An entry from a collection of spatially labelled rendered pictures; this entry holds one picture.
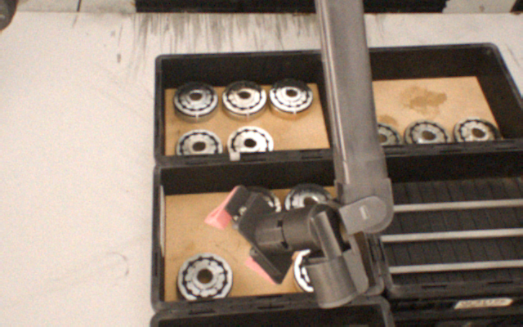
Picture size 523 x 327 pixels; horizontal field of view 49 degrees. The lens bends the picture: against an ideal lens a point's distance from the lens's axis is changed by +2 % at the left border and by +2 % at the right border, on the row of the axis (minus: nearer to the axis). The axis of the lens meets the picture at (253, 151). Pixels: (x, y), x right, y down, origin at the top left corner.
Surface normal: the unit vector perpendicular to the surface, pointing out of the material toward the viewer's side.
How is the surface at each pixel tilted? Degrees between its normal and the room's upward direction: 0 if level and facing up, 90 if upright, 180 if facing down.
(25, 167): 0
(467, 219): 0
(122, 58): 0
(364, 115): 38
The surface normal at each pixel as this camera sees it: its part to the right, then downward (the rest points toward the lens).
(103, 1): 0.04, -0.59
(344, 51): 0.00, 0.05
